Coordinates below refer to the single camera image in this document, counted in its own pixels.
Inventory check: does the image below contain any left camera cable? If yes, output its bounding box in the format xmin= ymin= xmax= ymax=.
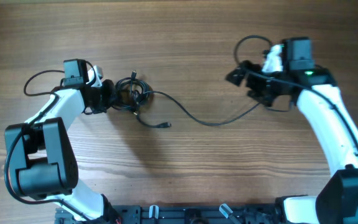
xmin=3 ymin=69 xmax=90 ymax=222

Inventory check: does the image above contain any camera cable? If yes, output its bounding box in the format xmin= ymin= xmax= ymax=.
xmin=233 ymin=34 xmax=358 ymax=206
xmin=3 ymin=69 xmax=90 ymax=222

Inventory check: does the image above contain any black USB cable bundle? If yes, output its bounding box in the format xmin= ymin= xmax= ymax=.
xmin=112 ymin=70 xmax=172 ymax=129

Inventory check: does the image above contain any right grey rail clip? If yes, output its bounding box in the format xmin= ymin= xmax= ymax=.
xmin=219 ymin=203 xmax=233 ymax=219

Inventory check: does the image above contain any grey rail clip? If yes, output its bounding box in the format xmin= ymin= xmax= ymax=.
xmin=219 ymin=203 xmax=233 ymax=219
xmin=149 ymin=205 xmax=159 ymax=220

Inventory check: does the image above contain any right camera cable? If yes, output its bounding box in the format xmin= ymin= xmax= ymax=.
xmin=233 ymin=34 xmax=358 ymax=206

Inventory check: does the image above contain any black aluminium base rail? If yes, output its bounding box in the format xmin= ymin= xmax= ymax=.
xmin=53 ymin=203 xmax=291 ymax=224

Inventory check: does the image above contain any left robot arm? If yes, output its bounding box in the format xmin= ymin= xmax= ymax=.
xmin=4 ymin=58 xmax=122 ymax=223

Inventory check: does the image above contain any left grey rail clip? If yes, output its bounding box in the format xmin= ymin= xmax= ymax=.
xmin=149 ymin=205 xmax=159 ymax=220

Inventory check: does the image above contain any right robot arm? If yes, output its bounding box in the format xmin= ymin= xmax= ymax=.
xmin=226 ymin=37 xmax=358 ymax=223

